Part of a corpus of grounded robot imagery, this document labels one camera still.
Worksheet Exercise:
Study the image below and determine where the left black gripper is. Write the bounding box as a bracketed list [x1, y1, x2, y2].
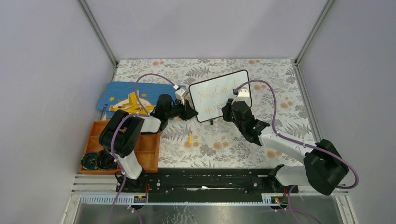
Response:
[165, 97, 198, 121]

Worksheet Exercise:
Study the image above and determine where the black framed whiteboard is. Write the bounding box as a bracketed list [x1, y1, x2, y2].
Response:
[188, 70, 249, 123]

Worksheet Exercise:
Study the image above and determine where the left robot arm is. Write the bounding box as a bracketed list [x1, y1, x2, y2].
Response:
[99, 94, 198, 192]

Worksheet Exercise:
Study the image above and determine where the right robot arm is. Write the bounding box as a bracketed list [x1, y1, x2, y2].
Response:
[221, 98, 349, 196]

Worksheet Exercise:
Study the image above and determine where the wooden compartment tray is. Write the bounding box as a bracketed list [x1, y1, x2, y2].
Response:
[79, 120, 160, 175]

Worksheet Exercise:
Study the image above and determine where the blue pikachu cloth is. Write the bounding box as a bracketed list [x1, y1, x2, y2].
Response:
[97, 82, 176, 119]

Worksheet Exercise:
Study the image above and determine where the dark round object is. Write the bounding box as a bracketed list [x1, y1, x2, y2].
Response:
[96, 149, 118, 170]
[80, 152, 98, 170]

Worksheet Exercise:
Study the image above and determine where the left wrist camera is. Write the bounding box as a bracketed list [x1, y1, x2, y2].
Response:
[173, 85, 189, 105]

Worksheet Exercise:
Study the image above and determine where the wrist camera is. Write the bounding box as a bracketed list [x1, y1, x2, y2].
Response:
[173, 85, 189, 105]
[233, 87, 251, 102]

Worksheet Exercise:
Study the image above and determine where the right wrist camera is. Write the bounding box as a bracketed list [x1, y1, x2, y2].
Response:
[233, 87, 251, 102]

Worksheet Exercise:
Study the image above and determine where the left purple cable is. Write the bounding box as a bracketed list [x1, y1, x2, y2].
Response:
[107, 73, 179, 224]

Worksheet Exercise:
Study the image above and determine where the purple cable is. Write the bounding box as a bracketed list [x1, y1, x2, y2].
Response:
[107, 73, 179, 224]
[235, 79, 360, 190]

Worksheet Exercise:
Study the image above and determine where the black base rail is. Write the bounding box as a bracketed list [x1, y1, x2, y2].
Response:
[115, 168, 298, 203]

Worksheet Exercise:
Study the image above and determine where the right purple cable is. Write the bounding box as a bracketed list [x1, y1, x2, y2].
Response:
[235, 79, 360, 190]

